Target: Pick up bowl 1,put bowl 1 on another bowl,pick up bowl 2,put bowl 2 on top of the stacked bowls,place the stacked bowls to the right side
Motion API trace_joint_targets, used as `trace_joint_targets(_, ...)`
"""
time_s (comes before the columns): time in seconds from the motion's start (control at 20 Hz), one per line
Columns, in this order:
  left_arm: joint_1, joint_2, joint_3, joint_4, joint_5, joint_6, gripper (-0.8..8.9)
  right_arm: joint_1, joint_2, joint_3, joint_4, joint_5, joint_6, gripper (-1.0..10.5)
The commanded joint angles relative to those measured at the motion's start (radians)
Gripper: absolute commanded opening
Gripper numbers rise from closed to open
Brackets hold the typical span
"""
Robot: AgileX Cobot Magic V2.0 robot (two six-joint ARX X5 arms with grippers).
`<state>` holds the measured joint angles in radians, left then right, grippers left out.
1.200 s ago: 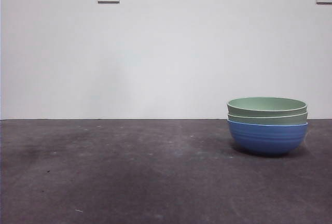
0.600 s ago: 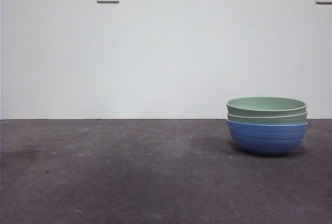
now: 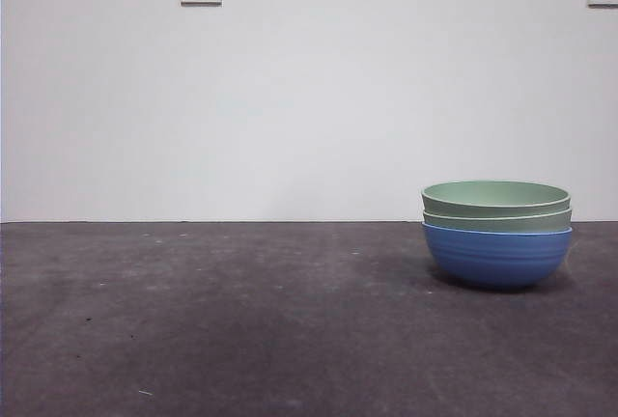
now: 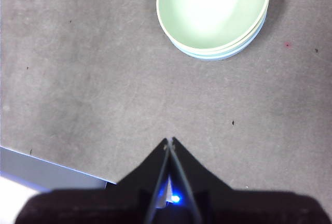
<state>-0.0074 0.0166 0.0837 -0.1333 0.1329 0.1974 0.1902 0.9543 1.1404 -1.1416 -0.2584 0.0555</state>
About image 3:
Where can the pale green ribbed bowl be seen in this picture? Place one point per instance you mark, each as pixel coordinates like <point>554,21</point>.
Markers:
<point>495,197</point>
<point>497,224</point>

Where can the blue ribbed bowl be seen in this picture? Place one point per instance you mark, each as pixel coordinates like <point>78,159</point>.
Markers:
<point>497,258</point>

